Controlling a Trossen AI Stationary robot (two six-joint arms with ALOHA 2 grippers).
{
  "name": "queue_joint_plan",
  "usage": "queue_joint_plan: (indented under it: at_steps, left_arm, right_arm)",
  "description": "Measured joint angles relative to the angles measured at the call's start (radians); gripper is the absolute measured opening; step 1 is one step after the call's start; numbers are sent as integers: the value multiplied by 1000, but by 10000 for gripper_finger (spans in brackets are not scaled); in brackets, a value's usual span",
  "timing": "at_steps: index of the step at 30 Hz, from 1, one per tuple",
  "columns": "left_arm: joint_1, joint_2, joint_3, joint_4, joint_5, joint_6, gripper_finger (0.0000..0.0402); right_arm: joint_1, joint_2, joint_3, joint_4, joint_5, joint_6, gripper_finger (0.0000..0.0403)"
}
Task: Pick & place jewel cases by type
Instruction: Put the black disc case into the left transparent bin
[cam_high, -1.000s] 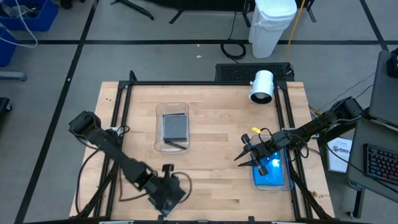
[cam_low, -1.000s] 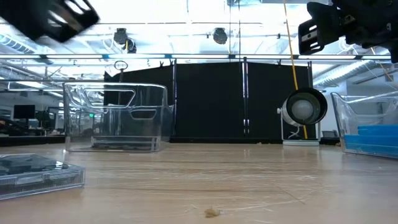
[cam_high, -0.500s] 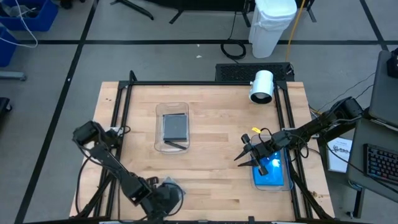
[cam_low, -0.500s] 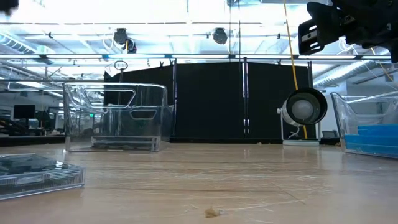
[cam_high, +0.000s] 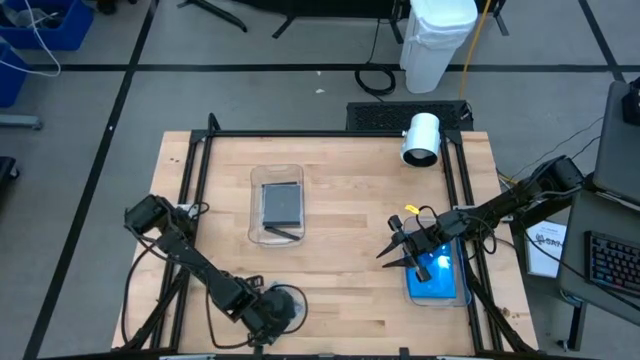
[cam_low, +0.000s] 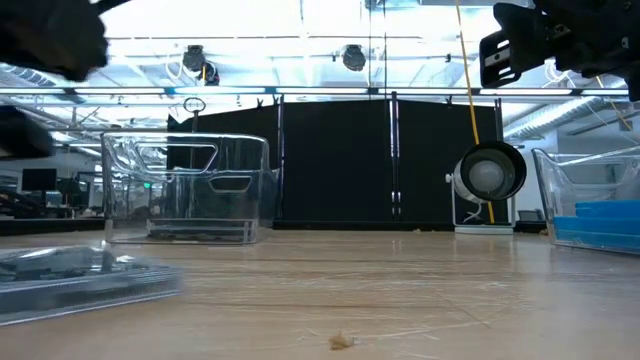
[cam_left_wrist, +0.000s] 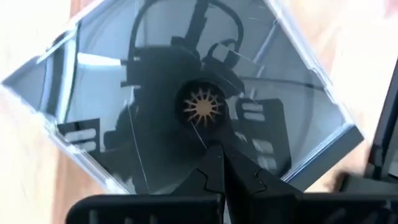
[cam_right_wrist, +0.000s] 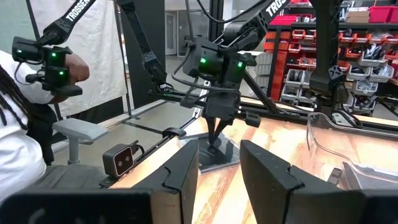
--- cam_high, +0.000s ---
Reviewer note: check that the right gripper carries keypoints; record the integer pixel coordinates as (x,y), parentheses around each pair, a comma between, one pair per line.
(427,240)

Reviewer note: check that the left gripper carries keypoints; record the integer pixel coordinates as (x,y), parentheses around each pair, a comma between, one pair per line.
(272,312)

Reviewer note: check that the blue jewel case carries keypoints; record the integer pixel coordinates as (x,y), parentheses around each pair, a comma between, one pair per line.
(440,285)

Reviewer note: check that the clear plastic bin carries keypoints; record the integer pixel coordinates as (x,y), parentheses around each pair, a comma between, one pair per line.
(260,175)
(465,280)

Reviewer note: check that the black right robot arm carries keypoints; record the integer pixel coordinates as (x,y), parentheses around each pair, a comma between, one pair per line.
(525,192)

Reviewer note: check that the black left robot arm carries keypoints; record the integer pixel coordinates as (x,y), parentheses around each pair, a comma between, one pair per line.
(200,260)

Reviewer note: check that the silver mounting plate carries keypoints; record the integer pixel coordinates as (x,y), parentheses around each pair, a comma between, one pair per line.
(186,207)
(457,209)

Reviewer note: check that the black strip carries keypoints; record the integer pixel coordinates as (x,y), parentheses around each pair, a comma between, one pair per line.
(282,233)

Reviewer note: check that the black perforated box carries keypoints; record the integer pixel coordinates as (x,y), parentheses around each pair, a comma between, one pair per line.
(380,116)

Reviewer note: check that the white printed paper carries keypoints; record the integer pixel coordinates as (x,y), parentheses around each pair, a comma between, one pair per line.
(545,260)

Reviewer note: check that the grey side table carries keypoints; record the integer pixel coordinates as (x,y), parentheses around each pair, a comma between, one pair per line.
(615,150)
(575,225)

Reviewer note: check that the white trash bin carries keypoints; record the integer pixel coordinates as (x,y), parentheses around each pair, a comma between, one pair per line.
(435,45)

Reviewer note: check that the black keyboard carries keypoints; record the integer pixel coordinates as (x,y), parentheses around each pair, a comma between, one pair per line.
(612,262)

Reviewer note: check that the black device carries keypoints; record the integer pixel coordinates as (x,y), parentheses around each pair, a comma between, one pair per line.
(632,105)

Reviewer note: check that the black floor stand base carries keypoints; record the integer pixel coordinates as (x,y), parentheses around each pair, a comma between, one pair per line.
(7,175)

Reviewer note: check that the grey metal bar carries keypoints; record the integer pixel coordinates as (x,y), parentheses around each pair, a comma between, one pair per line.
(20,121)

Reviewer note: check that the blue storage bin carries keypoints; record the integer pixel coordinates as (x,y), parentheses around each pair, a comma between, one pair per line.
(10,80)
(70,30)

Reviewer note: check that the white camera cylinder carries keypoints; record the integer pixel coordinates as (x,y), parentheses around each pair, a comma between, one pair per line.
(422,132)

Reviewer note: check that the black aluminium frame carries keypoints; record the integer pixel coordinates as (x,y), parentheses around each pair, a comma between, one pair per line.
(300,133)

